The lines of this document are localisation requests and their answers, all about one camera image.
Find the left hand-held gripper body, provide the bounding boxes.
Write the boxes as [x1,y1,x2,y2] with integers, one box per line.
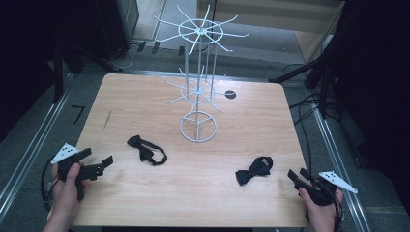
[50,142,105,202]

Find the white floor cable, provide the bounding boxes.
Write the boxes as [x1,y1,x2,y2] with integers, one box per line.
[121,43,139,71]

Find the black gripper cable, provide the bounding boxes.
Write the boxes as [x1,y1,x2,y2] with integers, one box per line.
[40,155,63,212]
[332,188,345,232]

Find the white wire rack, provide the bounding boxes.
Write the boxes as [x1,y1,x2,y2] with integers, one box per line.
[154,4,250,144]

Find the black metal stand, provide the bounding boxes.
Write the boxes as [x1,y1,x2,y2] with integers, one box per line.
[51,38,124,104]
[268,38,347,120]

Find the dark cabinet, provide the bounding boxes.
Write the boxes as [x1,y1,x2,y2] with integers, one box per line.
[93,0,140,61]

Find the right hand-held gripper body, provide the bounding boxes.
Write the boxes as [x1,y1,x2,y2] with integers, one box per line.
[294,170,359,207]

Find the black bow tie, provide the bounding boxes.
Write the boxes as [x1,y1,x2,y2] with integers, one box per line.
[126,134,168,167]
[234,156,274,187]

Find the black floor cables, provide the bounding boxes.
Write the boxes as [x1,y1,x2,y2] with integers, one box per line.
[282,62,327,170]

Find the person's left hand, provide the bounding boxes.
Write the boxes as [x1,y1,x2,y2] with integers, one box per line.
[50,161,89,218]

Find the aluminium floor rail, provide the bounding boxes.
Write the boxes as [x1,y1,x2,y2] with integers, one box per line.
[312,107,372,232]
[0,72,75,216]

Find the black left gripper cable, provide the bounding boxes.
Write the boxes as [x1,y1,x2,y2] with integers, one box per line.
[40,155,63,212]

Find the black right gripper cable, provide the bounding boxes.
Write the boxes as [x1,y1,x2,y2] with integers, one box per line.
[332,188,345,232]

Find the person's right hand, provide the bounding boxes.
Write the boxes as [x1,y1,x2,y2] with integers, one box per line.
[298,188,344,227]

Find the light wooden furniture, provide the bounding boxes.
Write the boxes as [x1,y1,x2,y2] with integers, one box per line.
[196,0,345,65]

